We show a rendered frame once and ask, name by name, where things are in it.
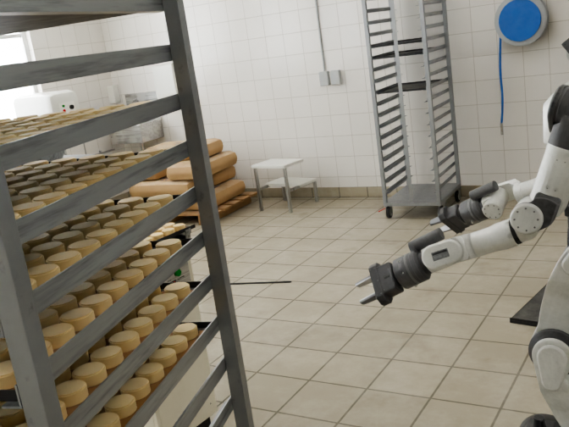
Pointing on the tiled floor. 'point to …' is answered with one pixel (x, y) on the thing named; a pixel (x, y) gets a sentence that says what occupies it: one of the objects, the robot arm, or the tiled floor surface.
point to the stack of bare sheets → (529, 313)
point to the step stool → (283, 180)
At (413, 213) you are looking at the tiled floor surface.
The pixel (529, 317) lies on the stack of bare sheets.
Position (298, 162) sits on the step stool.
